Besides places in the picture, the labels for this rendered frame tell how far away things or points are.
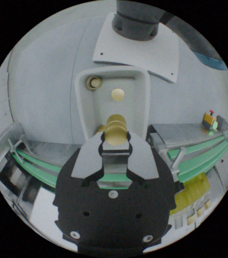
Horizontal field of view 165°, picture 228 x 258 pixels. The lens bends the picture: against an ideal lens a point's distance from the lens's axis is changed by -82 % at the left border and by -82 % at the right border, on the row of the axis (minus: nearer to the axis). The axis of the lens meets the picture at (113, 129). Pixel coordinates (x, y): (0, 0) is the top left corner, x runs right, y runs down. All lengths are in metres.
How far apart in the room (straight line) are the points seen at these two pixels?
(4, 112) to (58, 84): 3.31
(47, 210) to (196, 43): 0.75
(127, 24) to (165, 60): 0.16
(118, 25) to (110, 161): 0.44
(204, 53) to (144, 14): 0.13
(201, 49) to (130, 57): 0.20
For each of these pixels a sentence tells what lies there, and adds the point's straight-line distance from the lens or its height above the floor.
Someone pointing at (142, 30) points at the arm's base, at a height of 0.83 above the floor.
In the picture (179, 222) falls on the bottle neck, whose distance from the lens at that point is 0.34.
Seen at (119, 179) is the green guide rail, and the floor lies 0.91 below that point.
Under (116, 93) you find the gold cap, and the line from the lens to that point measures 0.21.
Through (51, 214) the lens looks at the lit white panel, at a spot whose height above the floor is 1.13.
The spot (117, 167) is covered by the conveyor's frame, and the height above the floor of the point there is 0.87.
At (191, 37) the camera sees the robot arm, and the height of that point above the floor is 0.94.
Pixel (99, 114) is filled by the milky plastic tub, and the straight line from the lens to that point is 0.28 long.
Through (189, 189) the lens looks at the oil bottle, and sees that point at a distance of 0.36.
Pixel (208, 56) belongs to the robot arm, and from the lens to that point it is 0.21.
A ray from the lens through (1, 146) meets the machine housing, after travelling 0.75.
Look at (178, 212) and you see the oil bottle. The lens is 0.31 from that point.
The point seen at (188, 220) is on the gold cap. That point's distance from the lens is 0.38.
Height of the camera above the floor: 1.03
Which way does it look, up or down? 61 degrees down
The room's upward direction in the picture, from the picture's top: 175 degrees counter-clockwise
